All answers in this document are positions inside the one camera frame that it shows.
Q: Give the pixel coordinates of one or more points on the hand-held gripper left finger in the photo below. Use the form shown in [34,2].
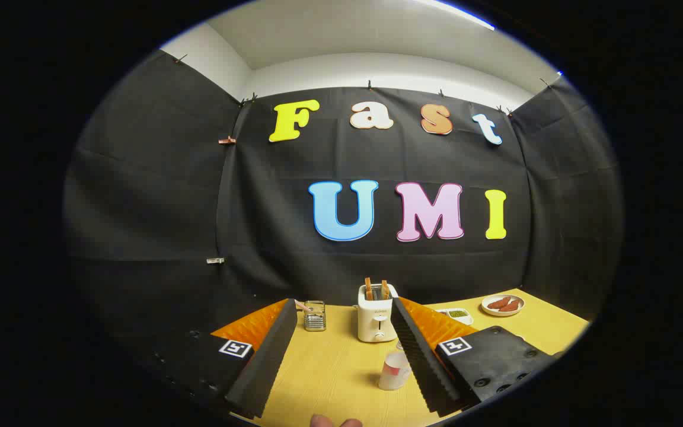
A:
[270,356]

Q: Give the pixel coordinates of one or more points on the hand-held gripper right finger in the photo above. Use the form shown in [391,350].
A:
[421,356]

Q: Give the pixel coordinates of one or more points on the clear plastic juice bottle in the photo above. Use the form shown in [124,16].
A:
[393,375]

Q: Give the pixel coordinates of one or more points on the white divided bean dish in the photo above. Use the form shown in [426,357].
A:
[459,314]

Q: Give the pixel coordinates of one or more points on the white toaster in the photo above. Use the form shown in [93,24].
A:
[375,323]

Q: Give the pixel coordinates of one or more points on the pink striped straw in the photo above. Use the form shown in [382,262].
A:
[303,306]

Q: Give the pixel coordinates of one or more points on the wooden table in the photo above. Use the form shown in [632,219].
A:
[329,367]

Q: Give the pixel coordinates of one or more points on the round white plate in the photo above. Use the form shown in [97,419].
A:
[503,313]

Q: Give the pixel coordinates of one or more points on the red meat piece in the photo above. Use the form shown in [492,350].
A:
[510,306]
[497,303]

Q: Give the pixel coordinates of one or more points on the black backdrop cloth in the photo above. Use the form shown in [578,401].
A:
[270,261]

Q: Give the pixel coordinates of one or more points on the copper cloth clip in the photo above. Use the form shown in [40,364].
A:
[227,140]

